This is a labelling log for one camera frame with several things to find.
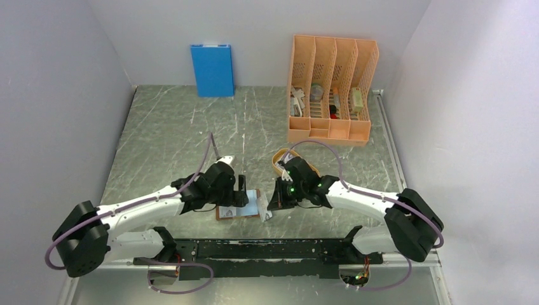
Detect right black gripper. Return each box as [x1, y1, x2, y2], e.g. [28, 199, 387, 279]
[268, 176, 307, 211]

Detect brown leather card holder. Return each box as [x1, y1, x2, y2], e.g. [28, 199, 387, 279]
[215, 189, 264, 221]

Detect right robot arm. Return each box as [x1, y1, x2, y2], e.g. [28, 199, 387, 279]
[268, 156, 444, 263]

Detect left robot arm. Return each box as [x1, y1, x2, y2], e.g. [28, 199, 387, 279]
[44, 156, 249, 278]

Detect orange oval tray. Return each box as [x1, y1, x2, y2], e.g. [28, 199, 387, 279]
[271, 148, 299, 176]

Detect red orange item in organizer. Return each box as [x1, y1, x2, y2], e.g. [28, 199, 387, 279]
[329, 86, 341, 119]

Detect white parts in organizer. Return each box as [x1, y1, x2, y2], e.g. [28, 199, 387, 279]
[290, 86, 308, 117]

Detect grey round item in organizer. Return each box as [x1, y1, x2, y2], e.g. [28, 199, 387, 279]
[310, 83, 324, 102]

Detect green eraser in organizer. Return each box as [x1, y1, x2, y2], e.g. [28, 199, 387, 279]
[351, 87, 364, 113]

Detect orange desk file organizer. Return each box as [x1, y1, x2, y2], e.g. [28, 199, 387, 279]
[287, 35, 379, 146]

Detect blue box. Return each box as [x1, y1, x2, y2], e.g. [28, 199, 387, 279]
[190, 44, 235, 98]

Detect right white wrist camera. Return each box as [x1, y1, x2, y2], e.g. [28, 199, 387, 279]
[281, 168, 293, 182]

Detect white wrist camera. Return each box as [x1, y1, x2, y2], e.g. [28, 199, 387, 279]
[281, 168, 293, 182]
[217, 156, 235, 167]

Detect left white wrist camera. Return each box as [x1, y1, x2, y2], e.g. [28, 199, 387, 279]
[217, 156, 235, 167]

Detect black base frame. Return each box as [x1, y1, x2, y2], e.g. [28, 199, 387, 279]
[134, 238, 384, 281]

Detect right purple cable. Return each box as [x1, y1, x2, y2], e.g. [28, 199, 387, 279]
[280, 140, 445, 291]

